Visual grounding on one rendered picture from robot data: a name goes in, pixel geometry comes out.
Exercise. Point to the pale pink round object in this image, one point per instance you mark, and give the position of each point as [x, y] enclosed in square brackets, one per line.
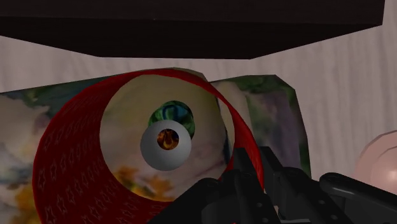
[380, 161]

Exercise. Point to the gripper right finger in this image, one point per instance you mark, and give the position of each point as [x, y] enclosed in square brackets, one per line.
[356, 195]

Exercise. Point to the watercolour-patterned box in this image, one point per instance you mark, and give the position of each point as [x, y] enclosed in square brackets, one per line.
[274, 121]

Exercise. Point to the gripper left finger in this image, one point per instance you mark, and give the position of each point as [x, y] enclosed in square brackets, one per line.
[243, 173]

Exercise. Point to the red star-patterned cylinder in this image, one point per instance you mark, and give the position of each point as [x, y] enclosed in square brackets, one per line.
[71, 161]

